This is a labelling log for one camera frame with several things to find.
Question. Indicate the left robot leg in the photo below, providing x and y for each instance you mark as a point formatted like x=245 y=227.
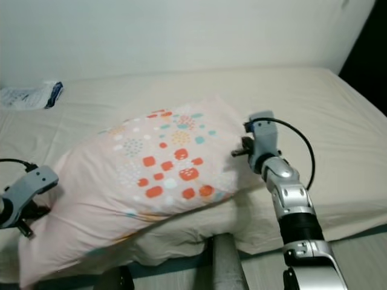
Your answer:
x=115 y=279

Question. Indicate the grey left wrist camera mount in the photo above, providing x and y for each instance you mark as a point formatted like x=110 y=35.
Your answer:
x=33 y=181

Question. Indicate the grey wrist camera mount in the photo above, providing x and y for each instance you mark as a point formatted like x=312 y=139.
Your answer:
x=33 y=181
x=263 y=133

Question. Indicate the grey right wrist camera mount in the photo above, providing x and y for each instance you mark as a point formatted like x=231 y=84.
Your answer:
x=263 y=133

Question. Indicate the robot leg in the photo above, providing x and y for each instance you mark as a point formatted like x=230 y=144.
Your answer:
x=115 y=279
x=228 y=263

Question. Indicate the right robot leg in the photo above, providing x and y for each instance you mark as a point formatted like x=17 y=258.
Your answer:
x=228 y=263

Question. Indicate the pink patterned pillow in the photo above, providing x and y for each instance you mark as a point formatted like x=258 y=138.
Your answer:
x=133 y=181

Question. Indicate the bed with beige sheet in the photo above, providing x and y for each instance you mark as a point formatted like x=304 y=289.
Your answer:
x=308 y=103

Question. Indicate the white and blue plastic bag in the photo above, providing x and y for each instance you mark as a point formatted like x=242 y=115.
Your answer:
x=30 y=96

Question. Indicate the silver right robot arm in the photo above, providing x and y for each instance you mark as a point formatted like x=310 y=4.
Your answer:
x=296 y=208

